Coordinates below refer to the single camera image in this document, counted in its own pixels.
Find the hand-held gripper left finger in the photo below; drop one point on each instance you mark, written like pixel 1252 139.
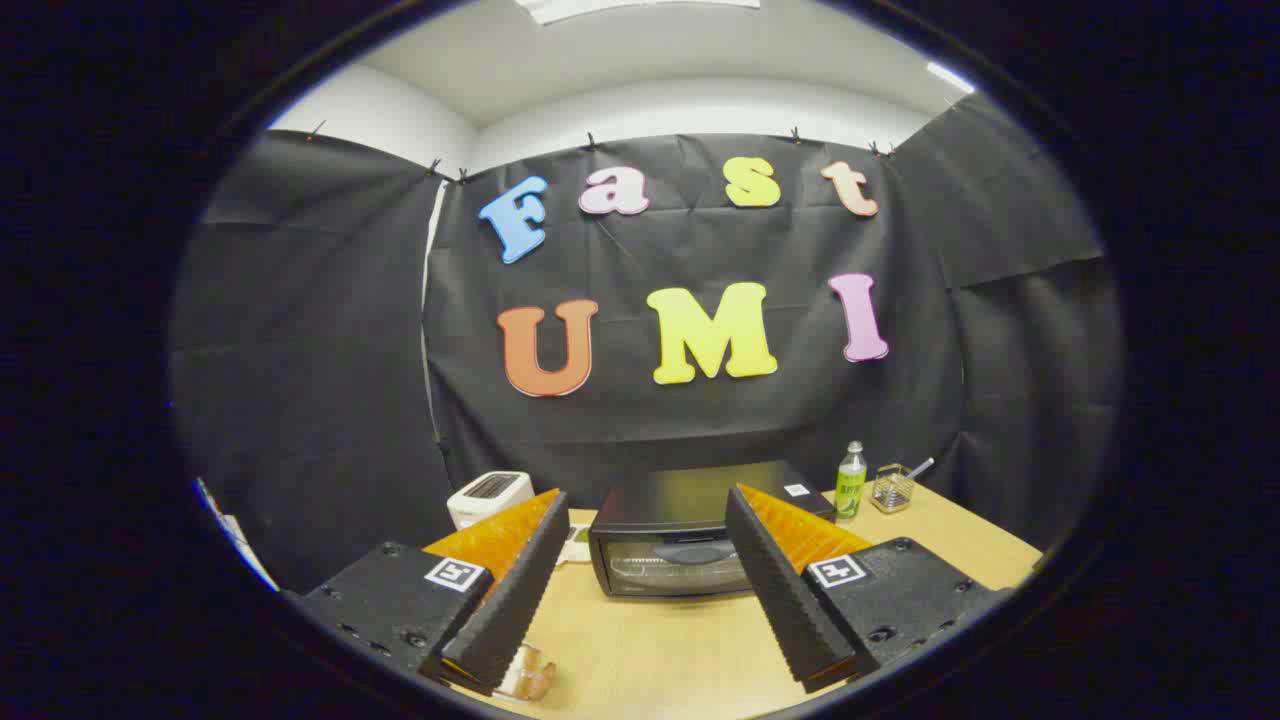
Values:
pixel 510 600

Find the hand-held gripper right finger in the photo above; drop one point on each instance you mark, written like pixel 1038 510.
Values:
pixel 785 600

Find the plastic-wrapped sandwich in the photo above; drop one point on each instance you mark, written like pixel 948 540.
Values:
pixel 530 680

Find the black toaster oven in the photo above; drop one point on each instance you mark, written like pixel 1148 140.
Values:
pixel 680 500

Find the white pop-up toaster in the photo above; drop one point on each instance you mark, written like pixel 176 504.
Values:
pixel 480 500

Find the white divided snack tray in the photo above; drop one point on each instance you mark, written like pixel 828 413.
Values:
pixel 578 545

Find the green label drink bottle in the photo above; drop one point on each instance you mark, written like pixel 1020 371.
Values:
pixel 850 490

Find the grey pen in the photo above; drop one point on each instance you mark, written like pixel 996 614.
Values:
pixel 920 467

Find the ceiling light panel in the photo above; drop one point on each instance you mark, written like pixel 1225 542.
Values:
pixel 620 8

